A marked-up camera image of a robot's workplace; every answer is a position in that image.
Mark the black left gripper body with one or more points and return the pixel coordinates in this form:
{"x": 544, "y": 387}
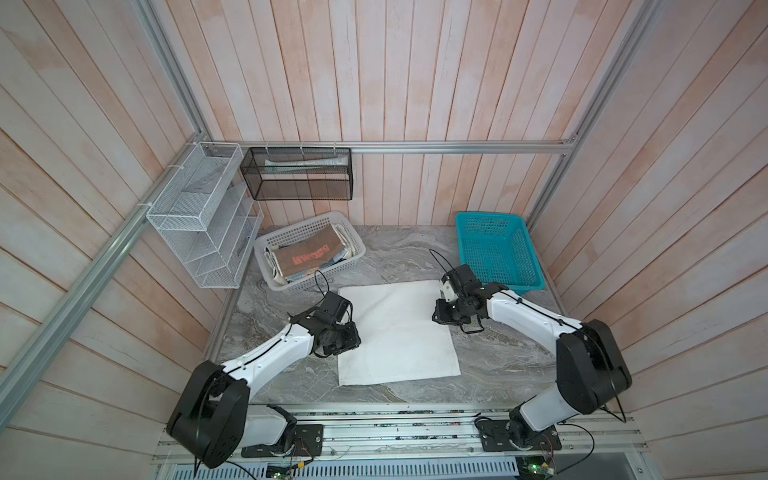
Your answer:
{"x": 341, "y": 338}

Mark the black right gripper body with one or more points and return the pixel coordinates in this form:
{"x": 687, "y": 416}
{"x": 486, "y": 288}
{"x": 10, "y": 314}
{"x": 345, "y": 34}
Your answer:
{"x": 451, "y": 312}

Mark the red and white towel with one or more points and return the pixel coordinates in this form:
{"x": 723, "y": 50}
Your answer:
{"x": 323, "y": 248}

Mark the multicolour lettered towel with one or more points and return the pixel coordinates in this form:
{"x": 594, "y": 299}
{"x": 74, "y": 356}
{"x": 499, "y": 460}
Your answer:
{"x": 278, "y": 278}

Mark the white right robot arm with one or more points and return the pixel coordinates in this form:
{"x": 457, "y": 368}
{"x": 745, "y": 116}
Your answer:
{"x": 590, "y": 368}

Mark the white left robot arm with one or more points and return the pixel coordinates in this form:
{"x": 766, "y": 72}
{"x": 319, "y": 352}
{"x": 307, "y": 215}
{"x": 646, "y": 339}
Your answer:
{"x": 211, "y": 419}

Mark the teal plastic basket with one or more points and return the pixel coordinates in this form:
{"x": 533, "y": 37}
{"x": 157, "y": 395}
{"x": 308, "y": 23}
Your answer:
{"x": 498, "y": 248}

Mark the white plastic laundry basket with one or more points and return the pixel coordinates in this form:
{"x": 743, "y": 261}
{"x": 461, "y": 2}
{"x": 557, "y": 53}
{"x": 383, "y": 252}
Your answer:
{"x": 298, "y": 232}

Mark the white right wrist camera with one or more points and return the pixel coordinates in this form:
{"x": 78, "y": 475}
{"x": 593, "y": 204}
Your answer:
{"x": 447, "y": 292}

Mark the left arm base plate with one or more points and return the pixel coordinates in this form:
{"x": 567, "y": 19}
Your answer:
{"x": 302, "y": 440}

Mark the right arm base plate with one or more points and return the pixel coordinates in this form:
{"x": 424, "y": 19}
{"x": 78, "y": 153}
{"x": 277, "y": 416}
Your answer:
{"x": 511, "y": 435}

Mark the black mesh wall basket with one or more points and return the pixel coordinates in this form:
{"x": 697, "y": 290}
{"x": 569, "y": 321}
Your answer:
{"x": 298, "y": 173}

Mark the aluminium wall rail back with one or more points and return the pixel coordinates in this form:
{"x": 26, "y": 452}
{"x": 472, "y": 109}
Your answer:
{"x": 427, "y": 147}

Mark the aluminium wall rail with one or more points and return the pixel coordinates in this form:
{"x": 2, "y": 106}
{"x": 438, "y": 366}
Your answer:
{"x": 39, "y": 352}
{"x": 427, "y": 147}

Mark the white wire mesh shelf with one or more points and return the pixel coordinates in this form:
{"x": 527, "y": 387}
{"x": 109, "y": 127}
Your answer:
{"x": 207, "y": 216}

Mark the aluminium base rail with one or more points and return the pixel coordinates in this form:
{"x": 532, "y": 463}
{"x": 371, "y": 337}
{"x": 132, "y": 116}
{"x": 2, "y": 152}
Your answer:
{"x": 399, "y": 430}

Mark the aluminium wall rail left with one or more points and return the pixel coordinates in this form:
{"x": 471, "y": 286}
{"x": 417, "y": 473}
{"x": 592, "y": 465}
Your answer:
{"x": 39, "y": 352}

